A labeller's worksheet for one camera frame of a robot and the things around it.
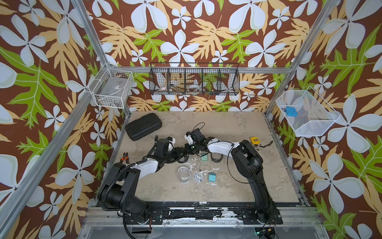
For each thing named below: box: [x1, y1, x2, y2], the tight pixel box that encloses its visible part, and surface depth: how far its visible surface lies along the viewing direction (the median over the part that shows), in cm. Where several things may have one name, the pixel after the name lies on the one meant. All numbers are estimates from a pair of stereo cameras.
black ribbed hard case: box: [125, 113, 163, 141], surface depth 106 cm
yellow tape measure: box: [250, 136, 261, 145], surface depth 103 cm
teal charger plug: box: [208, 172, 217, 183], surface depth 87 cm
